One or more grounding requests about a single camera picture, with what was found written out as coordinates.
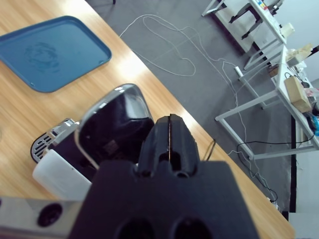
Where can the white power strip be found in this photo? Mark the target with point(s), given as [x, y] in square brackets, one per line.
[238, 71]

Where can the white capsule coffee machine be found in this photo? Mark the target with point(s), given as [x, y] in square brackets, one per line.
[59, 174]

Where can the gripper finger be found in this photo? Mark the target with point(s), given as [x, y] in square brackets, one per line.
[154, 142]
[184, 144]

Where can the black metal bracket stand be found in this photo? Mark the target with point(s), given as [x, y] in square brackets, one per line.
[245, 15]

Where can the metal drip tray grate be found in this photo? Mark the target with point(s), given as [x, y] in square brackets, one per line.
[40, 147]

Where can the white metal frame table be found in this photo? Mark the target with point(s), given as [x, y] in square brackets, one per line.
[281, 84]
[264, 17]

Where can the teal plastic tray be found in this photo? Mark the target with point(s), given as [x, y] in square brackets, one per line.
[54, 52]

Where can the cardboard box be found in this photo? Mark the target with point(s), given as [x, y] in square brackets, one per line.
[297, 94]

